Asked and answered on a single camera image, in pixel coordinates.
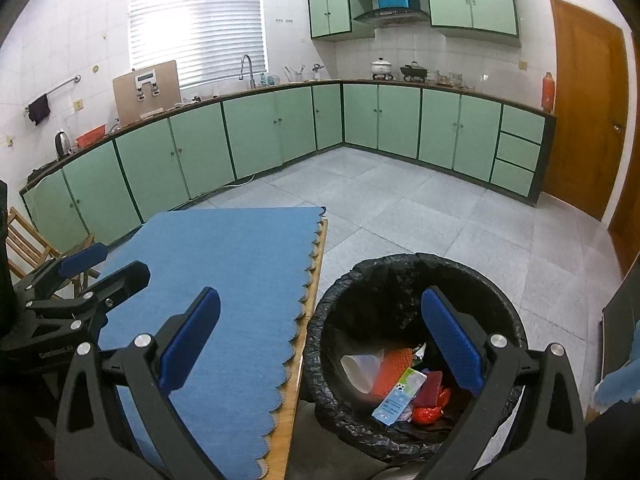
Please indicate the red pouch with gold print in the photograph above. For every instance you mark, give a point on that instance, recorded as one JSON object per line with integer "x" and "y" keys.
{"x": 425, "y": 414}

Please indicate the small white packet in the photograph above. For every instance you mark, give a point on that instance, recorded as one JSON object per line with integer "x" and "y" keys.
{"x": 419, "y": 354}

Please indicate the white cooking pot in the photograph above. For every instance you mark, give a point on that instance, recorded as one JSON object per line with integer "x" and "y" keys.
{"x": 381, "y": 67}

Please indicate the green base cabinets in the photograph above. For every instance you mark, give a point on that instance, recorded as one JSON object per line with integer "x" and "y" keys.
{"x": 150, "y": 170}

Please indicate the bin with black bag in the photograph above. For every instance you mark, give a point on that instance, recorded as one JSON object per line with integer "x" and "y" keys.
{"x": 390, "y": 275}

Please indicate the green wall cabinets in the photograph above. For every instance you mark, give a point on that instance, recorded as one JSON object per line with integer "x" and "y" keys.
{"x": 450, "y": 0}

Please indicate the metal towel rail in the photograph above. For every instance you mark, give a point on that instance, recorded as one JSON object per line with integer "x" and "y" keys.
{"x": 65, "y": 84}

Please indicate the red plastic basin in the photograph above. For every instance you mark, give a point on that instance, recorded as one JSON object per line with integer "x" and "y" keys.
{"x": 91, "y": 136}

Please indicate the dark hanging towel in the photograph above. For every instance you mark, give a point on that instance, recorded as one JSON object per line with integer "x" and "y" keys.
{"x": 39, "y": 109}

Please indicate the black wok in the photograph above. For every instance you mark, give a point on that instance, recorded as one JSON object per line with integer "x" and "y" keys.
{"x": 412, "y": 71}

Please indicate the white window blind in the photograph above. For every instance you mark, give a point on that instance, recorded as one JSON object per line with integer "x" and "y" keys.
{"x": 195, "y": 25}

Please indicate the wooden folding chair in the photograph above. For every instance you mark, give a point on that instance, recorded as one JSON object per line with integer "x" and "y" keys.
{"x": 25, "y": 245}

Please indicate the dark grey board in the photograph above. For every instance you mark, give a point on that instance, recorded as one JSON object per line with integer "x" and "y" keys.
{"x": 620, "y": 320}

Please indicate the dark red wallet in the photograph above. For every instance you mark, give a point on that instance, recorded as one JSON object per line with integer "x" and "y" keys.
{"x": 430, "y": 389}

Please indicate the cardboard box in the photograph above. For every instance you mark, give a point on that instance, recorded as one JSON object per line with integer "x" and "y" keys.
{"x": 125, "y": 107}

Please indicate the utensil holder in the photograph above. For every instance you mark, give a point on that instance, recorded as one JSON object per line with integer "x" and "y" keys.
{"x": 297, "y": 76}

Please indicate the steel electric kettle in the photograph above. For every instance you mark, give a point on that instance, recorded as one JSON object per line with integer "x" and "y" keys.
{"x": 62, "y": 145}

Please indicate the clear plastic wrap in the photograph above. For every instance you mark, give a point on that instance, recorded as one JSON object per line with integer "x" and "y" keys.
{"x": 361, "y": 367}

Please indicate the light blue cloth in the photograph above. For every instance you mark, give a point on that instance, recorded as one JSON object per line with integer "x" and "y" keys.
{"x": 620, "y": 382}

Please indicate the black cooktop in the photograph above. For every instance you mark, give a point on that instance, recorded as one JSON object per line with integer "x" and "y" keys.
{"x": 40, "y": 172}

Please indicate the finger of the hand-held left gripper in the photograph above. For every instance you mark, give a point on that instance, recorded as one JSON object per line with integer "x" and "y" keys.
{"x": 82, "y": 259}
{"x": 127, "y": 280}

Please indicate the orange foam net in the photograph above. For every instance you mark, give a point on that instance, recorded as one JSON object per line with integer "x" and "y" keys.
{"x": 392, "y": 370}

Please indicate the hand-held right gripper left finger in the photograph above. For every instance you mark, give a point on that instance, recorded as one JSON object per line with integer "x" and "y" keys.
{"x": 190, "y": 340}

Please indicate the light blue carton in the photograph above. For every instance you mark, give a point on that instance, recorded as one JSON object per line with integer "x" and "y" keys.
{"x": 400, "y": 395}

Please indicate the metal kitchen faucet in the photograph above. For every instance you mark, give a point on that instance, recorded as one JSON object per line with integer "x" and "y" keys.
{"x": 250, "y": 77}

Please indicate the blue foam mat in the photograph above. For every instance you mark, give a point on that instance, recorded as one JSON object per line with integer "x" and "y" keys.
{"x": 225, "y": 270}

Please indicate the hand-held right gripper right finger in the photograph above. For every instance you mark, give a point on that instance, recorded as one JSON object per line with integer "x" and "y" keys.
{"x": 452, "y": 340}

